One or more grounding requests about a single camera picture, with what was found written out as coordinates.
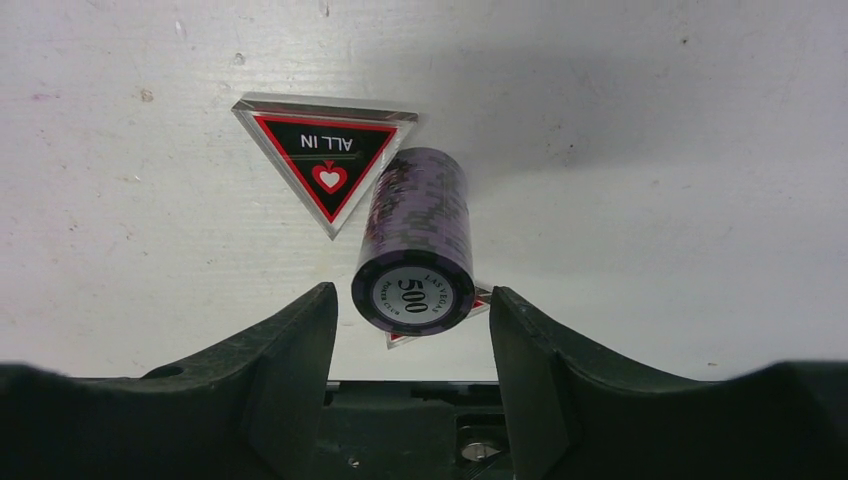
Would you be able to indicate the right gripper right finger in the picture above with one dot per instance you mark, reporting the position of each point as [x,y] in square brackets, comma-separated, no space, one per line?
[575,409]

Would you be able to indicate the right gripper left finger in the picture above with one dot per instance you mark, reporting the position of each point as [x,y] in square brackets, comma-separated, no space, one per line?
[247,407]

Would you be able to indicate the poker chip stack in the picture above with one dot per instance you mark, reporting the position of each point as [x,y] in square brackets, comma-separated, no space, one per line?
[415,269]

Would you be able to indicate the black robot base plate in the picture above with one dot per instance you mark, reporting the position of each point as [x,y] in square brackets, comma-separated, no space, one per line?
[412,430]

